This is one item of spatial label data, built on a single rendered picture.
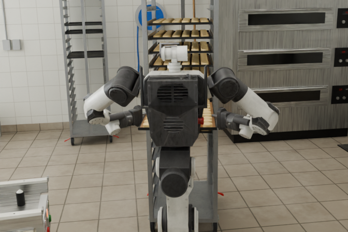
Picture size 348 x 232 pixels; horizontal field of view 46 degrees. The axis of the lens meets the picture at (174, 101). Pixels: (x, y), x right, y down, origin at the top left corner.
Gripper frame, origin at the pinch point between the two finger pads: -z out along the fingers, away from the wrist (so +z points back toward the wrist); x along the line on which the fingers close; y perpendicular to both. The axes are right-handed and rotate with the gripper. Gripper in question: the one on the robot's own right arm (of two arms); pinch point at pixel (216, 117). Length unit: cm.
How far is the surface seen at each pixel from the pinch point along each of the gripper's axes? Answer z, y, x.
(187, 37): -42, -19, 41
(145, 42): -59, 2, 38
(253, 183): -63, -120, -101
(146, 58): -58, 2, 28
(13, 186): -17, 108, -11
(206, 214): -36, -29, -86
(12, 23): -375, -36, 40
